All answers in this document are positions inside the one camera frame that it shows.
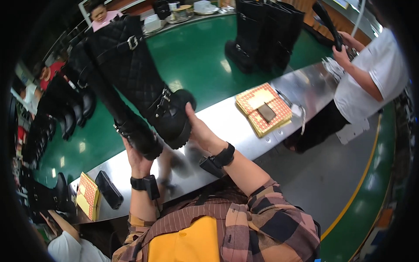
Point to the person's left fingers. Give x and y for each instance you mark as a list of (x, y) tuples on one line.
[(127, 145)]

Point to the stack of orange sticker sheets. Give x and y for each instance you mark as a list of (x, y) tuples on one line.
[(86, 196), (271, 96)]

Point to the black wrist band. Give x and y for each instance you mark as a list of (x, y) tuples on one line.
[(144, 184), (219, 159)]

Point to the white tags with metal clip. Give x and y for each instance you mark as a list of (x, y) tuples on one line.
[(297, 110)]

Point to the person's left hand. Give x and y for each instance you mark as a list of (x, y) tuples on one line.
[(139, 165)]

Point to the black tall platform boot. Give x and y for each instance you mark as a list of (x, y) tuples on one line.
[(245, 39), (284, 32)]

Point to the person's right hand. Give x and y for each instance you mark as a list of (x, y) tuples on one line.
[(203, 132)]

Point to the black short buckle boot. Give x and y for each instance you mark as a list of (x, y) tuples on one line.
[(45, 196)]

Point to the cluttered work table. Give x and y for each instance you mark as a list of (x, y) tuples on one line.
[(183, 14)]

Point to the person's body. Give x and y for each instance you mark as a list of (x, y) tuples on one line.
[(229, 229)]

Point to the small brown card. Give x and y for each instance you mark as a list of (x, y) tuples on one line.
[(266, 112)]

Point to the black boot with long shaft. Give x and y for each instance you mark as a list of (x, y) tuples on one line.
[(329, 23)]

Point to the row of black boots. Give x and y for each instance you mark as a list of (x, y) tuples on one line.
[(62, 108)]

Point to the white patterned cloth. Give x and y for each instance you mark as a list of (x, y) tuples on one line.
[(334, 69)]

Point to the green conveyor belt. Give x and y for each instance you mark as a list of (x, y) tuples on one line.
[(196, 55)]

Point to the black quilted buckle boot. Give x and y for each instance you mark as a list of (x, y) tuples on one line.
[(131, 65)]

